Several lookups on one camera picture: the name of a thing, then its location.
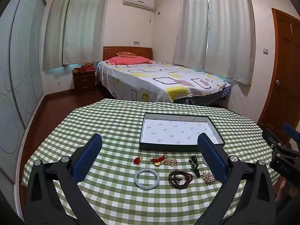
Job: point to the red knot charm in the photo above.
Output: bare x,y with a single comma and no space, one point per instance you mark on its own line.
137,161

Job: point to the dark wooden nightstand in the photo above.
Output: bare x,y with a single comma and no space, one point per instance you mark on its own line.
83,82

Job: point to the blue plaid bed cover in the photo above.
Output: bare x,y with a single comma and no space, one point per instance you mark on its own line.
204,99

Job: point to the white curtain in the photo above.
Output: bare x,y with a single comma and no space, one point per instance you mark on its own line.
229,32
86,23
192,28
55,28

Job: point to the patterned white bedsheet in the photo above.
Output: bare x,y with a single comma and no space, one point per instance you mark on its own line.
152,82

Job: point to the gold pearl brooch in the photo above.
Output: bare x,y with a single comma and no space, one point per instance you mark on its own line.
170,162

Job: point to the green checked tablecloth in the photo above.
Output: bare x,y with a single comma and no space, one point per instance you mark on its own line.
117,133

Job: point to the wooden bed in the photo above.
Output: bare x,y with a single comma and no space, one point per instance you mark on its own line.
110,51

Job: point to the red flat box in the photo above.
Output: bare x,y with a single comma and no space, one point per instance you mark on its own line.
88,68

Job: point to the red and yellow box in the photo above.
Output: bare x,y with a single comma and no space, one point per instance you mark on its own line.
77,70

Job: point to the orange patterned cushion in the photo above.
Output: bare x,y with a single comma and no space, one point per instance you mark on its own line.
126,54

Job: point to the white air conditioner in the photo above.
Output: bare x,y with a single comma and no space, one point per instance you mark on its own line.
138,1

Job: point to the person's right hand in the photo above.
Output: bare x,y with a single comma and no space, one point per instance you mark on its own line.
281,188

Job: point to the brown fluffy item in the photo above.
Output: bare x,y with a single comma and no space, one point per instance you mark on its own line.
88,64

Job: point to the green shallow box tray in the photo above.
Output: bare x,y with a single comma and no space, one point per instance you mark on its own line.
178,129

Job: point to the pink pillow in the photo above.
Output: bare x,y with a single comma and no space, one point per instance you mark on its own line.
126,60

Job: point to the white jade bangle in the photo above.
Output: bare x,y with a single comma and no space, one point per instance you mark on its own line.
136,180

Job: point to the red and gold tassel charm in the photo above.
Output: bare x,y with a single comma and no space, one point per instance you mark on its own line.
157,161

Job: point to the brown wooden door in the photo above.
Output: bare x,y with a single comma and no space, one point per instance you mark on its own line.
283,63

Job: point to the light switch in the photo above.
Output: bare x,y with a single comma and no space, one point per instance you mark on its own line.
265,50

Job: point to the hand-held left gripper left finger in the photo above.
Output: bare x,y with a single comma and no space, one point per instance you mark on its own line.
88,159

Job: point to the small silver jewelry piece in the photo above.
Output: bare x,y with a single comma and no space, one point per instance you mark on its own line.
203,160

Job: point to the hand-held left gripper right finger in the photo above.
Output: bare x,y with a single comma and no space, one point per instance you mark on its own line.
212,159

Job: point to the black bead pendant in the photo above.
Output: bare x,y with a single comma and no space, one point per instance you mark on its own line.
194,166

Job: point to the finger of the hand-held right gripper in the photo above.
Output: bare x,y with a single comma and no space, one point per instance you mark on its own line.
275,140
290,132

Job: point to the rhinestone flower brooch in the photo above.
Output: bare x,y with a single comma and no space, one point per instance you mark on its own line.
208,177

